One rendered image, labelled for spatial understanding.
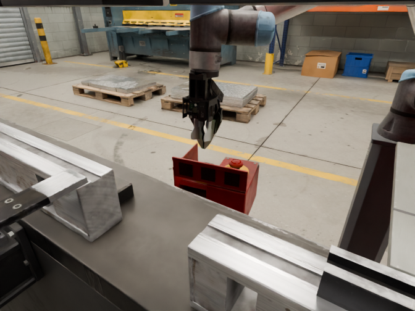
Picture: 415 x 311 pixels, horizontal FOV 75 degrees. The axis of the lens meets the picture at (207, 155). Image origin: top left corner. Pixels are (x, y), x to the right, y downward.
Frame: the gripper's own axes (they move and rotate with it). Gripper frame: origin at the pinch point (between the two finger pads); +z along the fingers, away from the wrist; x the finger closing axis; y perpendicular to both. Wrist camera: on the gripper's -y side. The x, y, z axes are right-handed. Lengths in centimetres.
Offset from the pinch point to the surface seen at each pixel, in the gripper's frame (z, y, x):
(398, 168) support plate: -13.7, 29.6, 37.5
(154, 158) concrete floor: 74, -122, -97
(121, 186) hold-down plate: -3.5, 33.7, -1.6
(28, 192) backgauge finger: -12, 50, 1
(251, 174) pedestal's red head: 6.0, 0.9, 14.3
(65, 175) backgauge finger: -12.4, 46.6, 1.5
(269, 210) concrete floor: 76, -90, 12
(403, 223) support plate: -13, 41, 36
